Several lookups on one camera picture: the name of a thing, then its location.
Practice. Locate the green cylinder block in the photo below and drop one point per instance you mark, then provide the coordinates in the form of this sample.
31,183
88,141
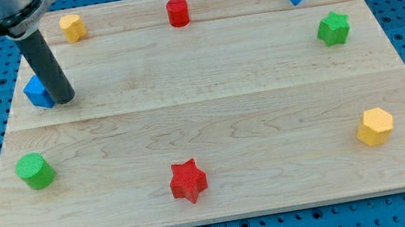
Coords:
35,171

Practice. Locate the red star block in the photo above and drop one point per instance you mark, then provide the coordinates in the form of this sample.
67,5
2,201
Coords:
188,181

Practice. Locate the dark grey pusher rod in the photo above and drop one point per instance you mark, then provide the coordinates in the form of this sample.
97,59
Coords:
45,66

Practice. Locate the light wooden board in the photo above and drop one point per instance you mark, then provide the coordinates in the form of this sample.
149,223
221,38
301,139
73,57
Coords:
267,110

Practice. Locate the blue cube block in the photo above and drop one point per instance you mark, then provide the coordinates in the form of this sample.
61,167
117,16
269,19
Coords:
37,93

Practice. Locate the yellow heart block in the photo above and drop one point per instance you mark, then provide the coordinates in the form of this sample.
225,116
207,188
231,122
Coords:
73,28

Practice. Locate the yellow hexagon block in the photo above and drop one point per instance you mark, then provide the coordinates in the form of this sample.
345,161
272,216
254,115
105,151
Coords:
375,127

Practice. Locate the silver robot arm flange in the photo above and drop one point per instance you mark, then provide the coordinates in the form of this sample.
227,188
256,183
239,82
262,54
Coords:
20,18

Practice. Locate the green star block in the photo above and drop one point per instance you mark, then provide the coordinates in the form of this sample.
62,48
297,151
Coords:
334,29

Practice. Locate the red cylinder block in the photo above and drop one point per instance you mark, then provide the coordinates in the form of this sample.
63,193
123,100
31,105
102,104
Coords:
177,12

